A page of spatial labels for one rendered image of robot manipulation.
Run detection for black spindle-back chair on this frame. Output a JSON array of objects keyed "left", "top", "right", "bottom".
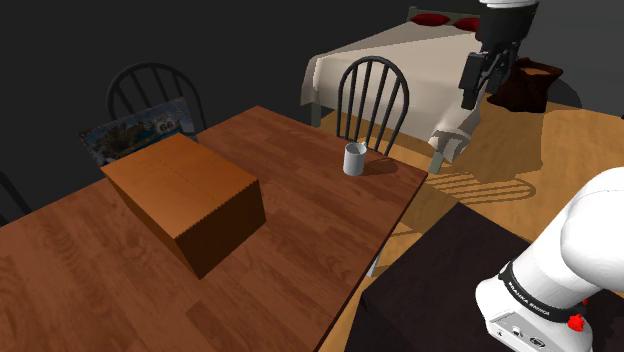
[
  {"left": 0, "top": 170, "right": 34, "bottom": 228},
  {"left": 335, "top": 55, "right": 411, "bottom": 158},
  {"left": 105, "top": 61, "right": 209, "bottom": 134}
]

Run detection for grey mug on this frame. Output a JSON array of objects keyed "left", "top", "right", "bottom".
[{"left": 342, "top": 140, "right": 369, "bottom": 177}]

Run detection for brown wooden table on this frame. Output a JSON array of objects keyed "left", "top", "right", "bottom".
[{"left": 0, "top": 105, "right": 429, "bottom": 352}]

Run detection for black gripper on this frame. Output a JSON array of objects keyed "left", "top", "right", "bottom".
[{"left": 459, "top": 3, "right": 539, "bottom": 111}]

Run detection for dark brown basket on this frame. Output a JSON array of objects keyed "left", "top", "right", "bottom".
[{"left": 486, "top": 56, "right": 565, "bottom": 115}]

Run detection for brown cardboard box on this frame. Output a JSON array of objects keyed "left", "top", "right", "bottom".
[{"left": 100, "top": 131, "right": 267, "bottom": 281}]

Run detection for bed with beige cover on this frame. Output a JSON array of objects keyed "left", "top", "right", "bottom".
[{"left": 299, "top": 5, "right": 490, "bottom": 175}]

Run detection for dark robot stand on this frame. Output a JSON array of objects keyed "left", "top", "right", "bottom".
[{"left": 343, "top": 201, "right": 624, "bottom": 352}]

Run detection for blue picture sign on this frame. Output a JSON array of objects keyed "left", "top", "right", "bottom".
[{"left": 78, "top": 96, "right": 199, "bottom": 168}]

